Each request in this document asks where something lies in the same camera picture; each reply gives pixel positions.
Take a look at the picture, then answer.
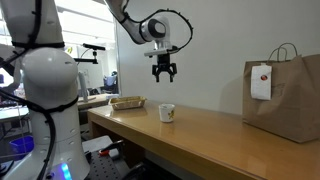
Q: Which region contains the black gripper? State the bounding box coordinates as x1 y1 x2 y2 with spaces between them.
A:
151 53 178 83

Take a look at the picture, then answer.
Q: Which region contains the white paper cup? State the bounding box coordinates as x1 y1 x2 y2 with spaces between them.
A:
158 103 176 124

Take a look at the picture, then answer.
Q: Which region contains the golden foil tray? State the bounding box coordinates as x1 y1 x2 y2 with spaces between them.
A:
108 95 148 111

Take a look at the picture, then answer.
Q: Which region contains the white receipt with red sticker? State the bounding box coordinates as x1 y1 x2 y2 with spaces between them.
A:
250 63 273 101

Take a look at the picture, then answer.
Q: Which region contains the brown paper bag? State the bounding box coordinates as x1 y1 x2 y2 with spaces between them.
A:
241 42 320 144

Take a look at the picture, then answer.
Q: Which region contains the blue plastic bin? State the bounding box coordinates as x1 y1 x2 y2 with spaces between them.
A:
8 134 35 162

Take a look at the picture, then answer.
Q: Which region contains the wrist camera mount plate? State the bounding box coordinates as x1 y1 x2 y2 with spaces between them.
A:
143 45 180 58

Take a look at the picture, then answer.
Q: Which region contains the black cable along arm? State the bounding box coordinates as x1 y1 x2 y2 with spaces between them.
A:
0 0 195 180

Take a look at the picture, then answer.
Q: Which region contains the black camera on boom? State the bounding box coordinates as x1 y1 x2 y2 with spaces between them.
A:
73 42 107 65

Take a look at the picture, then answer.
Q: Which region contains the white upright post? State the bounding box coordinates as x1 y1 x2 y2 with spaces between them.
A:
77 71 90 103

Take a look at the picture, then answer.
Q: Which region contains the black clamp with red handle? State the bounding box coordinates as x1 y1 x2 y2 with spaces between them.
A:
98 139 125 158

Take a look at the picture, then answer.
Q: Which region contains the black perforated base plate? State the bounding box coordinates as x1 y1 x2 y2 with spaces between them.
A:
83 149 148 180

